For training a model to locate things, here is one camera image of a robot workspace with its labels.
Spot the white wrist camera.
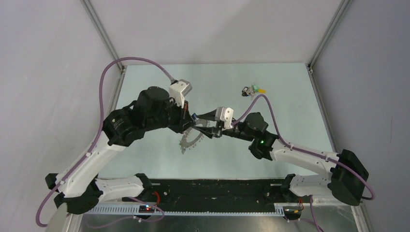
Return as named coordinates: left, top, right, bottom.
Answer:
left=215, top=106, right=234, bottom=130
left=168, top=79, right=192, bottom=108

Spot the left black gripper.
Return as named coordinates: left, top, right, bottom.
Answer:
left=145, top=97, right=196, bottom=133

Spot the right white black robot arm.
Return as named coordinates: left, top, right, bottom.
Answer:
left=193, top=107, right=369, bottom=206

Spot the small circuit board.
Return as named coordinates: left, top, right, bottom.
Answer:
left=284, top=209, right=300, bottom=215
left=138, top=204, right=156, bottom=213

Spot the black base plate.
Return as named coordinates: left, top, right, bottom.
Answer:
left=137, top=179, right=299, bottom=211

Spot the large silver keyring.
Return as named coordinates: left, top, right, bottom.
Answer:
left=179, top=128, right=205, bottom=154

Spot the left small circuit board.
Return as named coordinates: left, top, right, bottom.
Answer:
left=138, top=204, right=156, bottom=213

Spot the bunch of coloured keys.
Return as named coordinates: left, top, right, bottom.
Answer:
left=241, top=84, right=266, bottom=98

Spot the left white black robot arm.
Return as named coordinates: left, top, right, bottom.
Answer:
left=45, top=83, right=194, bottom=215

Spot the right small circuit board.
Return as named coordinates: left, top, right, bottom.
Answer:
left=284, top=209, right=300, bottom=215

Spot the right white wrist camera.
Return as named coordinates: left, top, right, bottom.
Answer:
left=215, top=106, right=234, bottom=130

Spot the aluminium frame post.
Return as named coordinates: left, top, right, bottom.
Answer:
left=80, top=0, right=119, bottom=60
left=307, top=0, right=353, bottom=74

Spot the grey slotted cable duct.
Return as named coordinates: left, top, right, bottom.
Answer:
left=86, top=204, right=285, bottom=217

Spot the right aluminium frame post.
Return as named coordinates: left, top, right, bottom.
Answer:
left=307, top=0, right=353, bottom=74

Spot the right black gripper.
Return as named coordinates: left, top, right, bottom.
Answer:
left=192, top=108, right=255, bottom=143

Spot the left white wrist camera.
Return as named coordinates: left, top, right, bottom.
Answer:
left=168, top=79, right=192, bottom=108

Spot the left aluminium frame post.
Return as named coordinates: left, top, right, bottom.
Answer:
left=80, top=0, right=119, bottom=60

